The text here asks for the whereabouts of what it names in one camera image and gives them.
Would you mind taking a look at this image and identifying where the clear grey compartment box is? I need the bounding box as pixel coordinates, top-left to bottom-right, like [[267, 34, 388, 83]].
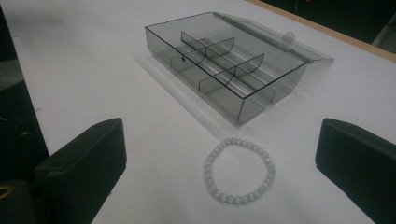
[[145, 11, 335, 126]]

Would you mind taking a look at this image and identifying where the white bead bracelet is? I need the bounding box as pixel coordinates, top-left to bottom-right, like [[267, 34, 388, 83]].
[[203, 137, 276, 205]]

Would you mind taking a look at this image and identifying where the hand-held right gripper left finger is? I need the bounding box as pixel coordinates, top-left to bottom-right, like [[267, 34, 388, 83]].
[[33, 117, 128, 224]]

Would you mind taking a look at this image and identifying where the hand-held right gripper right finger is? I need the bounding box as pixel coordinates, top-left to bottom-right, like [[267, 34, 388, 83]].
[[315, 118, 396, 224]]

